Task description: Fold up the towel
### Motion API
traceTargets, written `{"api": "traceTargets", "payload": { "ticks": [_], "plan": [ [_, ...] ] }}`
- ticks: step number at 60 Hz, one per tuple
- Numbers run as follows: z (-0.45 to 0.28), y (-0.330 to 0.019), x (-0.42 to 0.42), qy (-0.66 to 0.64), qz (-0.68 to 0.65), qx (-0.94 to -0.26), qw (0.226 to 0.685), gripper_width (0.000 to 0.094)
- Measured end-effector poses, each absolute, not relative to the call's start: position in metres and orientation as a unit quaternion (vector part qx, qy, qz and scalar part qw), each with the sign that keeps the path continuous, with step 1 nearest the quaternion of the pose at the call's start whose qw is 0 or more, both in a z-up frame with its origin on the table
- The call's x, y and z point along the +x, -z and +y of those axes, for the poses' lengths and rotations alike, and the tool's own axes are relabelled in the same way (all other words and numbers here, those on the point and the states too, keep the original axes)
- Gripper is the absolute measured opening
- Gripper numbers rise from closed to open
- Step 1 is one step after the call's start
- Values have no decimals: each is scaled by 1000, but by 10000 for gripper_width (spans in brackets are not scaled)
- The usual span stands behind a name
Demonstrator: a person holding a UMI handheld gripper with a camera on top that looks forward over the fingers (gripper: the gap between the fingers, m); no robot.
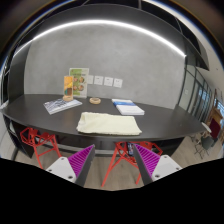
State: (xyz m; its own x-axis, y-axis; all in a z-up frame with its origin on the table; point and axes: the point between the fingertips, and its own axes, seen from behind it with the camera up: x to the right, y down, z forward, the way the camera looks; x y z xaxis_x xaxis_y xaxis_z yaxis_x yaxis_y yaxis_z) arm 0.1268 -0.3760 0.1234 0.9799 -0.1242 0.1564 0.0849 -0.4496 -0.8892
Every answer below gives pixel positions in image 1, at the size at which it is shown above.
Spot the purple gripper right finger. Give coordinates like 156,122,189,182
133,144,182,185

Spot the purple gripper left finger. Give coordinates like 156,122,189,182
47,145,95,187

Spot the cream folded towel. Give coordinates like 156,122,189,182
77,112,142,136

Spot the right red metal stool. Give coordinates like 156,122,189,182
102,141,163,186

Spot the red metal stool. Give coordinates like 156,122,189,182
102,141,163,186
20,127,61,168

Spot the left red metal stool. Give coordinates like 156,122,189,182
20,127,61,168

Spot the dark background chair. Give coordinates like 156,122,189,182
195,135,214,157

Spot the grey magazine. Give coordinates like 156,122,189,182
44,98,81,115

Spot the blue white book stack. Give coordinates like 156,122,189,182
112,99,145,115

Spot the round wooden ashtray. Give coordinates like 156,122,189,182
89,97,101,105

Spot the orange acrylic sign stand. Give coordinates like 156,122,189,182
63,76,73,101

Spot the curved ceiling light strip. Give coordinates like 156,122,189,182
13,19,187,58

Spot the white wall socket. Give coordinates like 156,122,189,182
94,76,103,85
87,75,94,84
113,78,123,88
104,77,113,86

